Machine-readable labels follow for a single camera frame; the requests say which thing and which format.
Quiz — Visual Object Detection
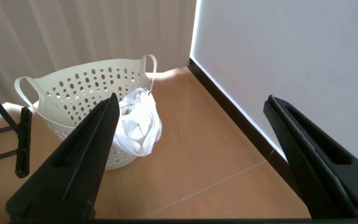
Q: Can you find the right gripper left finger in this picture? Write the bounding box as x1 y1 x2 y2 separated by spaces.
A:
5 92 121 220

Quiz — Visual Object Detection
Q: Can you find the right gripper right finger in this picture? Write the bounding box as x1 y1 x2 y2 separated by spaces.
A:
262 95 358 218

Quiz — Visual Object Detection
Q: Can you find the white garment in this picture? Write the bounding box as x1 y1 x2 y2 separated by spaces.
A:
112 87 163 157

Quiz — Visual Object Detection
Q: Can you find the black clothes rack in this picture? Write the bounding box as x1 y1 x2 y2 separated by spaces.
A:
0 79 33 179

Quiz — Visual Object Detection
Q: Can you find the white laundry basket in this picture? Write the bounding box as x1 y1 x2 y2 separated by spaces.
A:
14 54 158 171

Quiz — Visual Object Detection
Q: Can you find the beige curtain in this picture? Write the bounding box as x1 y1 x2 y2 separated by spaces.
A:
0 0 198 116

